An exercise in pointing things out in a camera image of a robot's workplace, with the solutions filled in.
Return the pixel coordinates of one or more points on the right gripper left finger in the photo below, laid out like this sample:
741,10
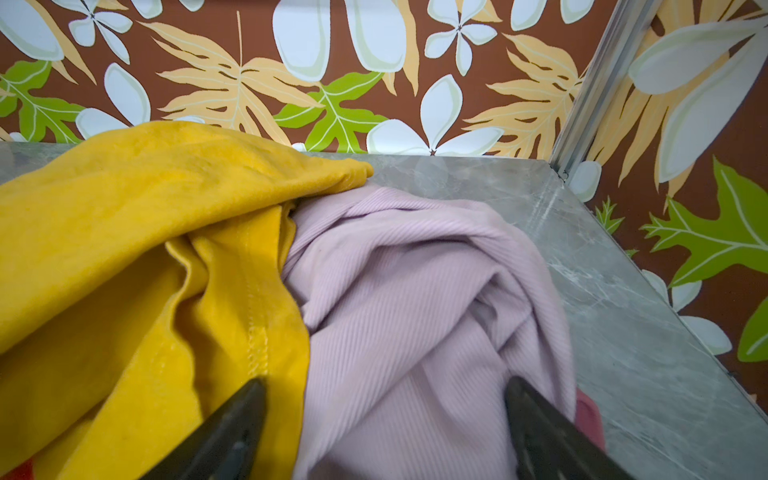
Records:
224,446

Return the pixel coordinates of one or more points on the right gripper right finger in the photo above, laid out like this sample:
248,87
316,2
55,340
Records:
546,444

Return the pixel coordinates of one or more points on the dusty pink shirt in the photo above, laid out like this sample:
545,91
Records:
588,420

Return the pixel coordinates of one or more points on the light lilac ribbed cloth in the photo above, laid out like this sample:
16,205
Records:
419,312

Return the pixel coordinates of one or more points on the yellow cloth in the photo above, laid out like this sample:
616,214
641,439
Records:
141,287

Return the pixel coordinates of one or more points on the red cloth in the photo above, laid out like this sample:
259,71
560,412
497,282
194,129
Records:
24,471

